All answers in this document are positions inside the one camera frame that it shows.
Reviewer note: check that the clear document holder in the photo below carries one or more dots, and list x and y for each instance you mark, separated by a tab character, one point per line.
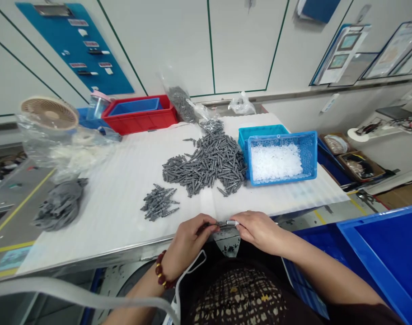
395	47

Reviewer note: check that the small blue box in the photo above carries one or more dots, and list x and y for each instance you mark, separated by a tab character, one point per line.
135	107

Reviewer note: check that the small heap of grey pins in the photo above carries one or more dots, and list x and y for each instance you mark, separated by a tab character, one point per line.
160	200

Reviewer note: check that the grey cloth gloves bundle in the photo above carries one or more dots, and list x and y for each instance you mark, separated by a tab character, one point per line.
60	204

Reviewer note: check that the teal blue plastic bin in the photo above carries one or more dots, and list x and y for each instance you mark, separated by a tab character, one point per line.
260	132

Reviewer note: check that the red plastic crate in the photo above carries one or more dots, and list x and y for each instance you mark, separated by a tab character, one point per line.
141	115

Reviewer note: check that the side workbench with tools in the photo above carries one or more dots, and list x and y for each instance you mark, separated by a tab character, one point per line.
395	120

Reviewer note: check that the small crumpled clear bag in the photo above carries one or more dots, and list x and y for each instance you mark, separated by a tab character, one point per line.
241	104

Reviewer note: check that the clear jar with pink lid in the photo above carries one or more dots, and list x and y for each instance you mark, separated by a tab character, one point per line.
99	105

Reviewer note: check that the person's left hand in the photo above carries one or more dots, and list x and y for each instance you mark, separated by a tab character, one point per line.
187	235

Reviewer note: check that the blue perforated basket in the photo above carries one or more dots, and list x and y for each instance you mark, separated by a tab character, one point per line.
280	159

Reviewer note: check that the blue ribbed plastic crate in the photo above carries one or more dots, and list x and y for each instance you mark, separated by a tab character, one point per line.
311	257

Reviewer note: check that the blue sample board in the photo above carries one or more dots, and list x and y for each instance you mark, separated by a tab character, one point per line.
75	44

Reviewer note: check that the clear bag of grey pins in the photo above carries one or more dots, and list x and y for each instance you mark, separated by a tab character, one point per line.
184	101

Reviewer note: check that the blue document folder holder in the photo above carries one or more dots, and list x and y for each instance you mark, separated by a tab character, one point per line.
341	54

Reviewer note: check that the person's body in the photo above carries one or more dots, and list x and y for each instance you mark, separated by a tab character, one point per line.
246	294

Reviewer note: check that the pile of white rings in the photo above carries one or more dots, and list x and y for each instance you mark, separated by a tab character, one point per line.
276	162

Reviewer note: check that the beige desk fan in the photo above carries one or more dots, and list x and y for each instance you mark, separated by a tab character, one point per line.
50	113

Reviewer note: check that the blue wall folder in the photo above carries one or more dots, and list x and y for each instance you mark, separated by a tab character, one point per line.
316	10

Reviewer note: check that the large clear plastic bag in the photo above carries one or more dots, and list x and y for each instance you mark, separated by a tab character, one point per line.
63	142

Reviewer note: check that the white foam mat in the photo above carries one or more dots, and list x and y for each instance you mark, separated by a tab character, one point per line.
179	193

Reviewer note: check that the single grey plastic pin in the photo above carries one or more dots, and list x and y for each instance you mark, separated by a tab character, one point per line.
224	223

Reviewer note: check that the person's right hand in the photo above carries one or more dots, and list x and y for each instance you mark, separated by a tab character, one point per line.
260	232

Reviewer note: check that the large blue plastic crate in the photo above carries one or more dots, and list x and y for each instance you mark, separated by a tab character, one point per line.
389	257

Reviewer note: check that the large pile of grey pins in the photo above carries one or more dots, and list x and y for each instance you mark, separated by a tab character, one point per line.
209	162

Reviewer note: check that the cardboard box with parts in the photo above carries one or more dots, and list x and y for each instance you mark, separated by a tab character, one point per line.
360	166
334	143

